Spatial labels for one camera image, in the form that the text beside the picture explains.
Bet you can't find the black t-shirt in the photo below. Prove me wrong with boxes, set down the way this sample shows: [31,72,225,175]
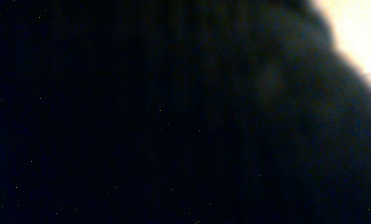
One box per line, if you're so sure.
[0,1,371,223]

